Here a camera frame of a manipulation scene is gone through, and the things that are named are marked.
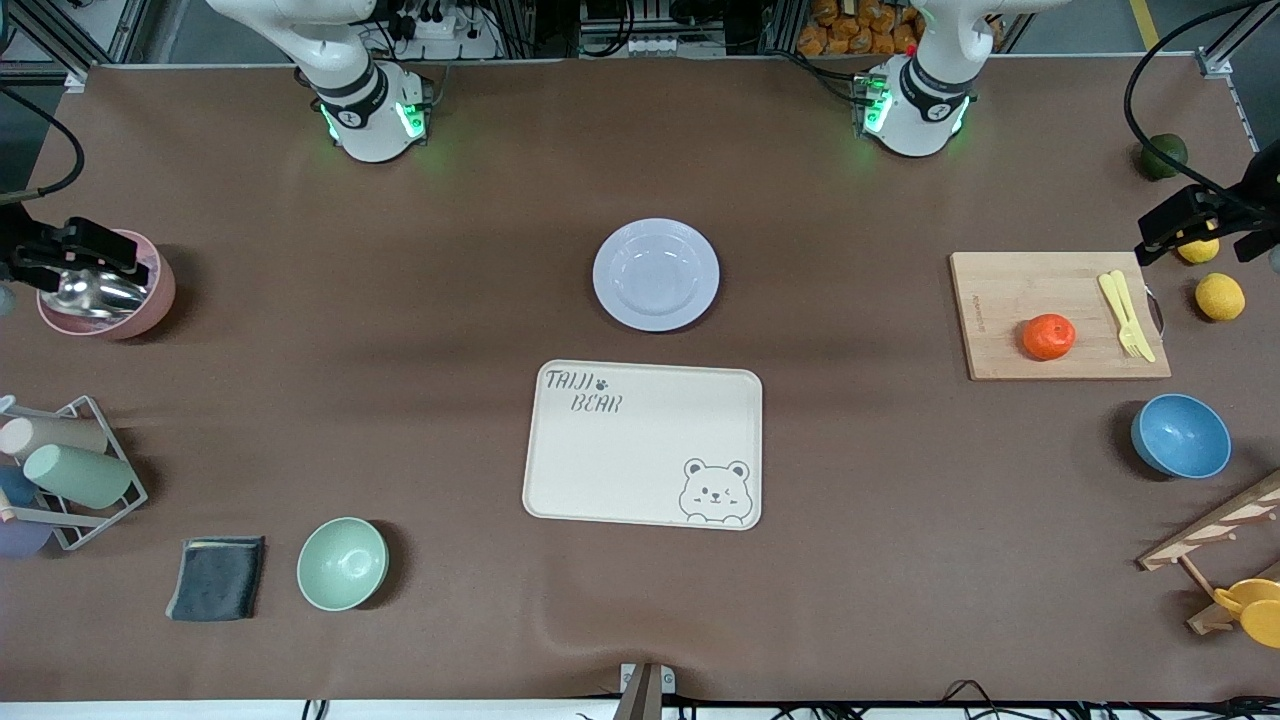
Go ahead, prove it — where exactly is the white round plate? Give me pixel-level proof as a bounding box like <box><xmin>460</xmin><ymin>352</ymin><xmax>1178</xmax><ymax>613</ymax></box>
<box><xmin>592</xmin><ymin>218</ymin><xmax>721</xmax><ymax>333</ymax></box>

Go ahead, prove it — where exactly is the dark grey folded cloth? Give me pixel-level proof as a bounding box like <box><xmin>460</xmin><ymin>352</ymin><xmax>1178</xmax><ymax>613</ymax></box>
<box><xmin>165</xmin><ymin>536</ymin><xmax>267</xmax><ymax>623</ymax></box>

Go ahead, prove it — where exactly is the blue bowl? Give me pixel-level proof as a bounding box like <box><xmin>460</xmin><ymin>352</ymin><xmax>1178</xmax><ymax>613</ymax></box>
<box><xmin>1131</xmin><ymin>393</ymin><xmax>1233</xmax><ymax>480</ymax></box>

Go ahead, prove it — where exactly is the light green bowl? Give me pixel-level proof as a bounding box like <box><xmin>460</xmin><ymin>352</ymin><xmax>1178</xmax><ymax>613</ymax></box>
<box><xmin>296</xmin><ymin>516</ymin><xmax>389</xmax><ymax>612</ymax></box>

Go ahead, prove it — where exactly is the bag of orange buns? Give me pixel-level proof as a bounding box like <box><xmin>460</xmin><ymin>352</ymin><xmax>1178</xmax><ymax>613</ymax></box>
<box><xmin>797</xmin><ymin>0</ymin><xmax>926</xmax><ymax>58</ymax></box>

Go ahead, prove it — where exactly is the yellow lemon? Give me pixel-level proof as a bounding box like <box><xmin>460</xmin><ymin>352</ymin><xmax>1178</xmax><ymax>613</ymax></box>
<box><xmin>1175</xmin><ymin>222</ymin><xmax>1221</xmax><ymax>265</ymax></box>
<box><xmin>1195</xmin><ymin>272</ymin><xmax>1247</xmax><ymax>322</ymax></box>

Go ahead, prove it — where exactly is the yellow plastic fork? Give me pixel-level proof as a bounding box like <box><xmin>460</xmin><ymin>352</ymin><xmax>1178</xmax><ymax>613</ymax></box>
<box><xmin>1110</xmin><ymin>270</ymin><xmax>1147</xmax><ymax>359</ymax></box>

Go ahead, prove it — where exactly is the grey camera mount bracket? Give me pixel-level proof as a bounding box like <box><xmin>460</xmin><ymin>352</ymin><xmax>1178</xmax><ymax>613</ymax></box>
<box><xmin>612</xmin><ymin>662</ymin><xmax>676</xmax><ymax>720</ymax></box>

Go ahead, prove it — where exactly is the metal scoop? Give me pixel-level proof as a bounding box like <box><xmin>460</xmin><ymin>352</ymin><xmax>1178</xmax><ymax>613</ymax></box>
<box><xmin>55</xmin><ymin>262</ymin><xmax>151</xmax><ymax>321</ymax></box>

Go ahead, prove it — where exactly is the cream tray with bear print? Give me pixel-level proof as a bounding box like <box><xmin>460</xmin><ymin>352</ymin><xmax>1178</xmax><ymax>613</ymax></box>
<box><xmin>522</xmin><ymin>359</ymin><xmax>763</xmax><ymax>531</ymax></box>

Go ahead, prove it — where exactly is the beige cup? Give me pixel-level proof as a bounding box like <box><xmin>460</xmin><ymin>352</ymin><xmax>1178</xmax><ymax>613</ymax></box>
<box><xmin>0</xmin><ymin>415</ymin><xmax>109</xmax><ymax>461</ymax></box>

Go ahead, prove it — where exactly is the light green cup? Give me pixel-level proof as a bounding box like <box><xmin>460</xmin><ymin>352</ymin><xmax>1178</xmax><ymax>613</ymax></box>
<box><xmin>23</xmin><ymin>443</ymin><xmax>134</xmax><ymax>510</ymax></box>

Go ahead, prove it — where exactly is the grey wire cup rack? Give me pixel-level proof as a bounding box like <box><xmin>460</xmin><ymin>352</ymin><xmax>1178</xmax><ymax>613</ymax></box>
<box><xmin>0</xmin><ymin>395</ymin><xmax>149</xmax><ymax>552</ymax></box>

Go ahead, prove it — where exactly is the wooden drying rack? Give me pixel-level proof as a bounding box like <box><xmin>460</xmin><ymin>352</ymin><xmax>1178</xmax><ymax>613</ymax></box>
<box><xmin>1137</xmin><ymin>470</ymin><xmax>1280</xmax><ymax>636</ymax></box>

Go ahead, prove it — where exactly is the yellow mug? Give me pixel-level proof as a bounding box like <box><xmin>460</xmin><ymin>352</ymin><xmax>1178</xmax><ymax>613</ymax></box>
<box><xmin>1213</xmin><ymin>578</ymin><xmax>1280</xmax><ymax>649</ymax></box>

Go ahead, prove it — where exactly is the wooden cutting board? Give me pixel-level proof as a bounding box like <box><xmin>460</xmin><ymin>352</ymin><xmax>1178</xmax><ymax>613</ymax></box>
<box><xmin>949</xmin><ymin>251</ymin><xmax>1172</xmax><ymax>382</ymax></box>

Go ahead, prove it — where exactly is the pink bowl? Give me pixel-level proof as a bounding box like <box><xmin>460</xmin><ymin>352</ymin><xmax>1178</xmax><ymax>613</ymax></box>
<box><xmin>37</xmin><ymin>229</ymin><xmax>177</xmax><ymax>341</ymax></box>

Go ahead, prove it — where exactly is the orange mandarin fruit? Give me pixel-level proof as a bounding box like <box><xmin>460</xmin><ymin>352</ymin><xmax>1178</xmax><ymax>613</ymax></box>
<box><xmin>1022</xmin><ymin>313</ymin><xmax>1078</xmax><ymax>362</ymax></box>

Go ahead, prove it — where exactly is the dark green round fruit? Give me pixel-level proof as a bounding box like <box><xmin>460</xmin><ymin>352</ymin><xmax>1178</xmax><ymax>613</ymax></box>
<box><xmin>1142</xmin><ymin>133</ymin><xmax>1189</xmax><ymax>181</ymax></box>

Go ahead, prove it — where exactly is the white power strip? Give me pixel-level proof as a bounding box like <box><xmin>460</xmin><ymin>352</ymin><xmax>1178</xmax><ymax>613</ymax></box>
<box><xmin>395</xmin><ymin>0</ymin><xmax>501</xmax><ymax>61</ymax></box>

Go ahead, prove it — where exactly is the brown table mat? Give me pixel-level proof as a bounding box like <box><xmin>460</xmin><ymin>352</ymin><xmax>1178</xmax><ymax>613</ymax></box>
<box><xmin>0</xmin><ymin>55</ymin><xmax>1280</xmax><ymax>703</ymax></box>

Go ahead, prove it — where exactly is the purple cup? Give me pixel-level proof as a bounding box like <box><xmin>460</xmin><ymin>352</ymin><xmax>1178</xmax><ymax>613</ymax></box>
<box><xmin>0</xmin><ymin>518</ymin><xmax>53</xmax><ymax>558</ymax></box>

